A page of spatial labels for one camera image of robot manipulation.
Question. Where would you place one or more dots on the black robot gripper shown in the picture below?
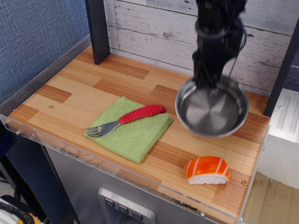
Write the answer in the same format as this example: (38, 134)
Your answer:
(210, 58)

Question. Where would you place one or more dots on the stainless steel pot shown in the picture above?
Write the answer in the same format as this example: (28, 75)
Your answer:
(212, 116)

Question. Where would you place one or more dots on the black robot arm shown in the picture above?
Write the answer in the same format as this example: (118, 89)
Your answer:
(216, 18)

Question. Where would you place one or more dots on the green folded cloth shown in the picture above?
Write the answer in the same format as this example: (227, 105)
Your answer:
(133, 140)

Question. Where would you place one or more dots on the orange salmon sushi toy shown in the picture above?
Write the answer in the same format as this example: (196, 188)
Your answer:
(207, 170)

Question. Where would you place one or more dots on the white aluminium side block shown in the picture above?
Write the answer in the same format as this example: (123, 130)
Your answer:
(284, 122)

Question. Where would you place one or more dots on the silver button control panel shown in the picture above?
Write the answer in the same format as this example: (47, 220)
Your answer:
(120, 210)

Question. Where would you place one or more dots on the stainless steel cabinet front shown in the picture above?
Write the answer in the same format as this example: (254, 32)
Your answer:
(81, 180)

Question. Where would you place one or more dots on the clear acrylic table guard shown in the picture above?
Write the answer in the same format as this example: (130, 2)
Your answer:
(162, 169)

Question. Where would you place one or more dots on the yellow black bag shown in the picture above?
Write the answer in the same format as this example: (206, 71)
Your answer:
(12, 215)

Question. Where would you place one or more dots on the red handled metal fork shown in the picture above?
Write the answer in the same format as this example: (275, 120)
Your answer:
(105, 129)

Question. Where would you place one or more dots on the black right frame post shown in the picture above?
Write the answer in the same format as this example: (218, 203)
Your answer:
(282, 75)

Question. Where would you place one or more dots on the black frame post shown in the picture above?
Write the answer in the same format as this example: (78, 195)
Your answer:
(282, 75)
(98, 29)

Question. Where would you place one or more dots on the black left frame post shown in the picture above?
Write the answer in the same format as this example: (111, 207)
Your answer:
(98, 29)

